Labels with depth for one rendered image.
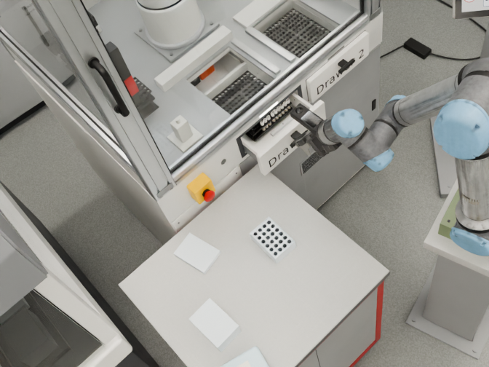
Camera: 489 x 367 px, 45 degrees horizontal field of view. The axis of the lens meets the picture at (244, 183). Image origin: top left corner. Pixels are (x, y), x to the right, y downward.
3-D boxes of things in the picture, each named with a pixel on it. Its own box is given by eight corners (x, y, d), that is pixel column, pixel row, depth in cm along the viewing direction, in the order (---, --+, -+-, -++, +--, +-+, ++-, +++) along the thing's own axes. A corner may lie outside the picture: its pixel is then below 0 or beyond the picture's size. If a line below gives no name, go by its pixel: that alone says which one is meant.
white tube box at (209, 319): (241, 330, 175) (239, 325, 171) (221, 352, 173) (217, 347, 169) (213, 304, 181) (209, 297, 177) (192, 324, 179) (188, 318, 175)
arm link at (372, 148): (407, 140, 160) (377, 113, 159) (386, 171, 157) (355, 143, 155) (391, 147, 168) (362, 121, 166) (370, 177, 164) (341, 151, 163)
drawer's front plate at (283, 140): (326, 121, 202) (324, 101, 193) (264, 176, 195) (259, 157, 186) (322, 119, 203) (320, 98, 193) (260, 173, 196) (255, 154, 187)
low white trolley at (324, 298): (383, 344, 241) (390, 271, 177) (273, 459, 226) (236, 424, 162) (284, 253, 269) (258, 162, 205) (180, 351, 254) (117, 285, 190)
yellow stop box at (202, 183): (217, 191, 192) (212, 180, 186) (201, 206, 191) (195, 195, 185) (207, 183, 195) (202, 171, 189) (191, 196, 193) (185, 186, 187)
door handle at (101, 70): (135, 118, 146) (107, 65, 130) (127, 124, 146) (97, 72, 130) (124, 108, 149) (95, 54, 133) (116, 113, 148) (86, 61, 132)
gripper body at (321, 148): (316, 159, 180) (331, 154, 169) (297, 137, 180) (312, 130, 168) (333, 144, 182) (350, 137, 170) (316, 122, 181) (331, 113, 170)
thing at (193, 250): (221, 253, 190) (220, 250, 188) (204, 274, 187) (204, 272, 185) (191, 234, 195) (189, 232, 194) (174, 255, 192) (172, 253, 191)
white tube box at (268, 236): (296, 246, 186) (295, 241, 183) (276, 263, 184) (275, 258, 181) (270, 221, 192) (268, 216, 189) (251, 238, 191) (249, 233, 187)
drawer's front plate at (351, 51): (369, 54, 214) (369, 32, 205) (312, 103, 207) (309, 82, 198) (365, 52, 215) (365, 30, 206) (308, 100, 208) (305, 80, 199)
